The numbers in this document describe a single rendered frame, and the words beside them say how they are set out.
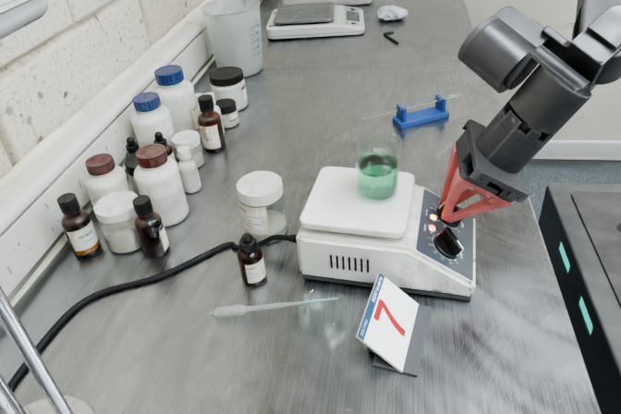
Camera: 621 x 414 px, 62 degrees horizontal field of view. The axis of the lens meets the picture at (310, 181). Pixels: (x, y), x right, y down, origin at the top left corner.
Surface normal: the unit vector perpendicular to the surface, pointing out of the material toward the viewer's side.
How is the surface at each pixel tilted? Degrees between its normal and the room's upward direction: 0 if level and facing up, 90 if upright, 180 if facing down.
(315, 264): 90
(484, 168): 30
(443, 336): 0
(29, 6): 90
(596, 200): 0
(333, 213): 0
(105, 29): 90
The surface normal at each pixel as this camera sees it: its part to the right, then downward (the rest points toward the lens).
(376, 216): -0.07, -0.83
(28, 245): 0.99, 0.03
